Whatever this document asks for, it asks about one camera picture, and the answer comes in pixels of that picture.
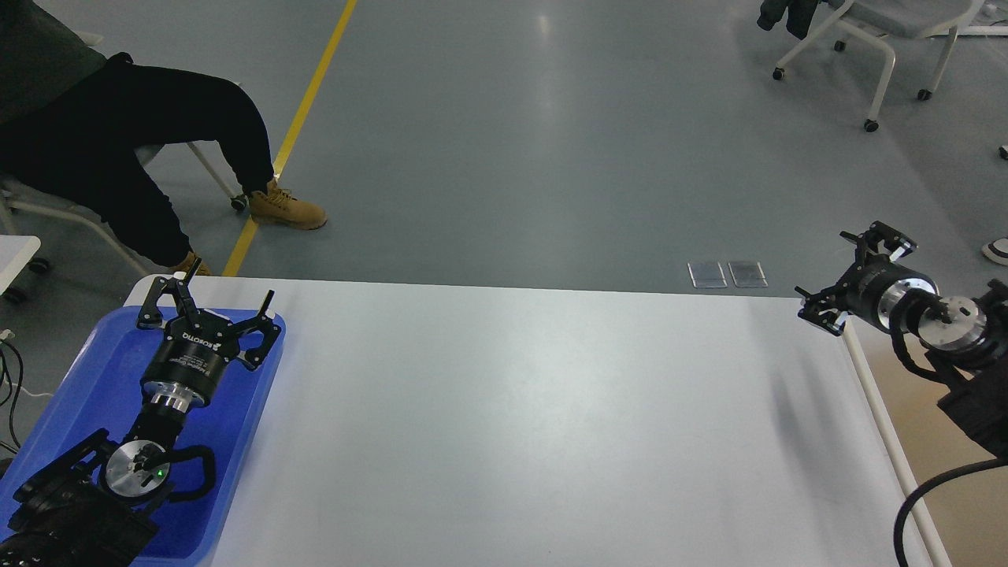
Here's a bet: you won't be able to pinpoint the tan boot behind table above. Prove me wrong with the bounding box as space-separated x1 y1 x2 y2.
169 250 212 276

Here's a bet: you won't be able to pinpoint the white office chair right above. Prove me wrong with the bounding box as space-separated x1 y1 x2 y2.
772 1 1006 133

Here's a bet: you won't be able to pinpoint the floor socket cover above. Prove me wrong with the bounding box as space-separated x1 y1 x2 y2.
687 261 728 288
728 261 769 288

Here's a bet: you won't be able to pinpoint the right floor socket cover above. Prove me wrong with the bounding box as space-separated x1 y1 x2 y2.
728 261 769 288

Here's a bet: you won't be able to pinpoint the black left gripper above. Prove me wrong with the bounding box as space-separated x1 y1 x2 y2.
137 273 282 408

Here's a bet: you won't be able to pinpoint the black cables at left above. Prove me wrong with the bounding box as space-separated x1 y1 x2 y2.
0 331 53 458

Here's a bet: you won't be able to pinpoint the white sneaker at edge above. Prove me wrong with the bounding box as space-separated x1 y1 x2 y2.
980 236 1008 266

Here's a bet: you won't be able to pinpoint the left floor socket cover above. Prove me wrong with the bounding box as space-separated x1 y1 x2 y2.
687 261 728 288

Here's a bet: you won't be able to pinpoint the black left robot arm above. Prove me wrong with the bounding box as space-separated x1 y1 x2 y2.
2 272 285 566

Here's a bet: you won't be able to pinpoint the blue plastic tray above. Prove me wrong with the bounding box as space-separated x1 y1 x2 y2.
2 306 284 566

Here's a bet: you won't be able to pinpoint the seated person in black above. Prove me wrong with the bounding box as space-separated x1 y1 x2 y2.
0 0 275 269

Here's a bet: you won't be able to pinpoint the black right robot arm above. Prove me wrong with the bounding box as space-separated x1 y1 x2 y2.
797 221 1007 566

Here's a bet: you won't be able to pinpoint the white plastic bin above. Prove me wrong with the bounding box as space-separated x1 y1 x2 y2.
843 318 1007 566

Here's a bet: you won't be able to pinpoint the dark jacket on chair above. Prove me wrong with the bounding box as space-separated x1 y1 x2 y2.
757 0 821 40

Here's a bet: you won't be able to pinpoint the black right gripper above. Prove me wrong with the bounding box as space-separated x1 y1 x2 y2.
793 221 939 337

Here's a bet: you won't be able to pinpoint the tan boot on floor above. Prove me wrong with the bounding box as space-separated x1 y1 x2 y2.
248 177 328 231

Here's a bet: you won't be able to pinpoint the white side table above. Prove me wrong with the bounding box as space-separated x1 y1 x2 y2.
1 235 41 293

